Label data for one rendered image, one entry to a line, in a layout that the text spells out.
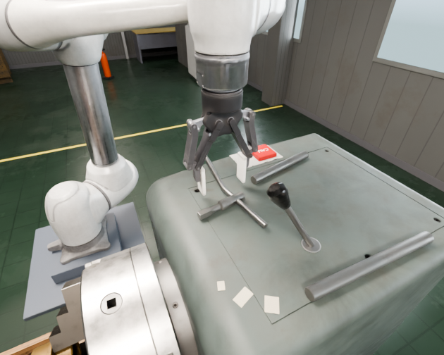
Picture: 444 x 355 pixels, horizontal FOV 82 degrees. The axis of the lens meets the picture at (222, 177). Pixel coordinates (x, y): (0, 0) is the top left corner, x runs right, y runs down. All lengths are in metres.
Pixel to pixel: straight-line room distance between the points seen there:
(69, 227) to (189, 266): 0.66
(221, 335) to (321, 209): 0.33
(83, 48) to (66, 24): 0.25
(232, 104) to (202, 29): 0.12
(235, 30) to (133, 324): 0.47
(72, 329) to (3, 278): 1.88
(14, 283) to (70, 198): 1.43
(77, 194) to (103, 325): 0.63
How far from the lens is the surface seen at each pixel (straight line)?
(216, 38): 0.42
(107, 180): 1.09
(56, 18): 0.67
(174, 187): 0.63
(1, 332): 2.20
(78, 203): 1.03
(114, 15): 0.63
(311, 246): 0.52
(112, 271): 0.53
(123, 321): 0.48
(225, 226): 0.53
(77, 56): 0.90
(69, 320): 0.61
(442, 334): 2.20
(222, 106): 0.45
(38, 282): 1.25
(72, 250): 1.17
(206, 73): 0.44
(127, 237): 1.24
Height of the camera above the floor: 1.65
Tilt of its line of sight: 37 degrees down
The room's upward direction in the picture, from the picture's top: straight up
